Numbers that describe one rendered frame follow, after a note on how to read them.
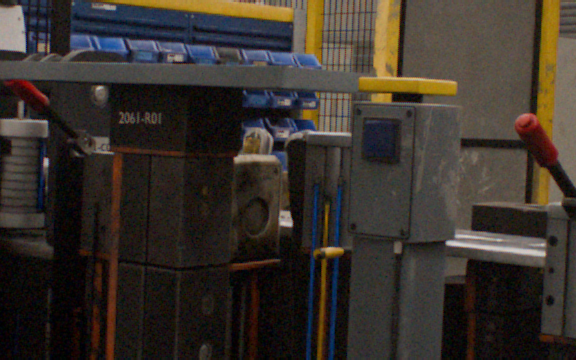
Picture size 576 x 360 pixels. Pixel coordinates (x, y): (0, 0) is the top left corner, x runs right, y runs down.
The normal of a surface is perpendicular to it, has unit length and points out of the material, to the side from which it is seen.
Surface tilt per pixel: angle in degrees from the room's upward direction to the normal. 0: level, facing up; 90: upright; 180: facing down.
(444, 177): 90
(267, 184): 90
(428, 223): 90
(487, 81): 91
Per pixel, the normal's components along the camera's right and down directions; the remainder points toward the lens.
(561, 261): -0.62, 0.01
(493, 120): 0.67, 0.10
